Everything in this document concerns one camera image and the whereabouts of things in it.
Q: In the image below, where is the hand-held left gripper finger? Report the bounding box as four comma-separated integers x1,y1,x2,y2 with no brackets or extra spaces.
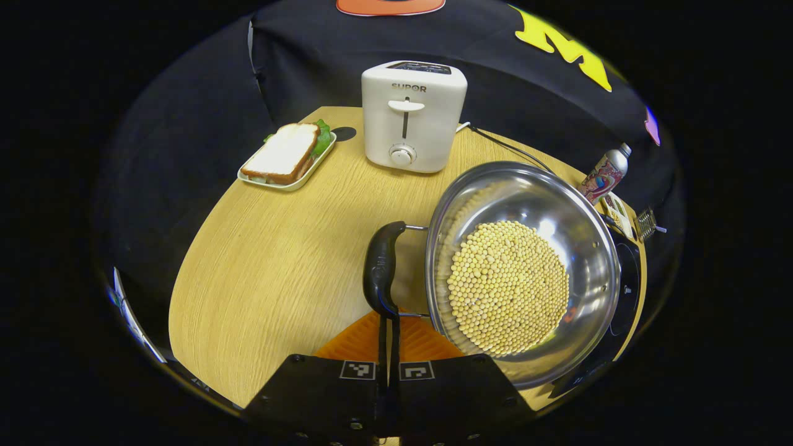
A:
243,310,388,445
389,315,538,445

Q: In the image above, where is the steel pot with black handles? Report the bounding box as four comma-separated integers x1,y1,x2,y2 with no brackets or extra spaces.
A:
362,161,622,390

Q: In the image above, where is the black induction cooktop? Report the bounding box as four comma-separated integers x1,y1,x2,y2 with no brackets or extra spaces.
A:
548,214,644,400

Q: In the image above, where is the heap of soybeans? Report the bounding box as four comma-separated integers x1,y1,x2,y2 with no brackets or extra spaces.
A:
446,220,571,359

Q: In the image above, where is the white rectangular sandwich plate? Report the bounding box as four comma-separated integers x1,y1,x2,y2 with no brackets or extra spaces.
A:
237,121,338,193

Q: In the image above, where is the toast sandwich with lettuce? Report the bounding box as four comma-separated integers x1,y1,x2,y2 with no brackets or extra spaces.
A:
242,119,333,185

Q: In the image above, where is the white toaster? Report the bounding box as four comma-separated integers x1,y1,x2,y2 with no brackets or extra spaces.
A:
361,60,468,174

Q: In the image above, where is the white divided bean dish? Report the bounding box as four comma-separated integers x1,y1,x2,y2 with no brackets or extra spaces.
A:
600,191,637,242

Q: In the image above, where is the printed aluminium drink bottle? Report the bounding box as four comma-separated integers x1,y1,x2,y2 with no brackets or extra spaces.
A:
579,142,633,205

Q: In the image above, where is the black cooktop power cable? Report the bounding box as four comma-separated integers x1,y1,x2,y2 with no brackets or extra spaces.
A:
468,124,556,176

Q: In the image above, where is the wire utensil holder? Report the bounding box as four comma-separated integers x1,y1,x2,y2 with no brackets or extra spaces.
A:
635,206,668,242

